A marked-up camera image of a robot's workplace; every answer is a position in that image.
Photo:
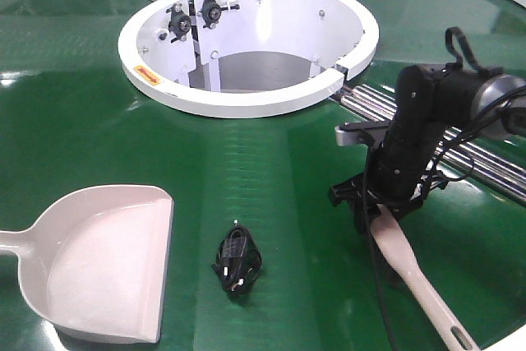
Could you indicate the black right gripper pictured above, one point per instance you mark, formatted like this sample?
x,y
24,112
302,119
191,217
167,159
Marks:
x,y
363,201

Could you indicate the beige hand broom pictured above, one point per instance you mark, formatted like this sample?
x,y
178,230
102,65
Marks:
x,y
397,251

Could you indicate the beige plastic dustpan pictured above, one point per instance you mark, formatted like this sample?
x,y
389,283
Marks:
x,y
94,263

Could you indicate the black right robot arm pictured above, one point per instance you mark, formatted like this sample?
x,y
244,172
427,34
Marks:
x,y
438,109

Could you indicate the orange arrow warning sticker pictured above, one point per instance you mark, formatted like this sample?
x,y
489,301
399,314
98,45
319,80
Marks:
x,y
147,75

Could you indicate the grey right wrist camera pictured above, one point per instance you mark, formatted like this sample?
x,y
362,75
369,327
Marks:
x,y
370,133

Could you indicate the black bearing mount right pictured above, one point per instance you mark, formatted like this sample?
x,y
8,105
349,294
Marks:
x,y
211,11

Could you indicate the black bearing mount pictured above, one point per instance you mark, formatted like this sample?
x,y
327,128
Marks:
x,y
179,24
211,11

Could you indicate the black bearing mount left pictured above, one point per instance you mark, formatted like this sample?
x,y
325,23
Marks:
x,y
179,24

